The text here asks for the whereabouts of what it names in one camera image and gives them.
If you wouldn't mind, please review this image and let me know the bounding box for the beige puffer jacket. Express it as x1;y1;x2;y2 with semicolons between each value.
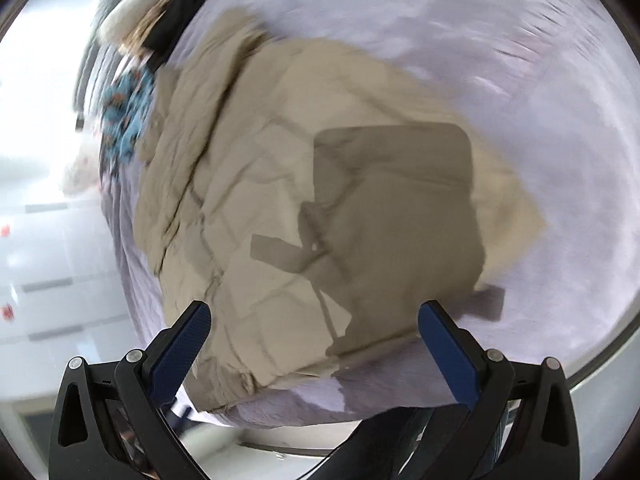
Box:
134;8;544;412

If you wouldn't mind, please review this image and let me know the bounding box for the white wardrobe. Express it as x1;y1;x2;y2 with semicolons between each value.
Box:
1;0;138;401

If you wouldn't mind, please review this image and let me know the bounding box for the white floral pillow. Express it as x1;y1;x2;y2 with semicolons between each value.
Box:
63;152;100;195

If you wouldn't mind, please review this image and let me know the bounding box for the blue monkey print pajamas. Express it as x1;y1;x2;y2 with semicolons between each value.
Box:
101;65;154;174

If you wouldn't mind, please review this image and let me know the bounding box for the lavender fleece bed blanket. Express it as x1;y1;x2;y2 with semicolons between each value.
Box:
102;0;639;427

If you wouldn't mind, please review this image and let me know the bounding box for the cream striped knit garment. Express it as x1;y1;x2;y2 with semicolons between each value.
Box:
118;0;171;58

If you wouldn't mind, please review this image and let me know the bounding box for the cream round textured pillow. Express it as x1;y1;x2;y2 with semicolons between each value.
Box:
96;0;160;46

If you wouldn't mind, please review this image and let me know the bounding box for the black folded garment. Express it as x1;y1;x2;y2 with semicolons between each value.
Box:
142;0;206;73

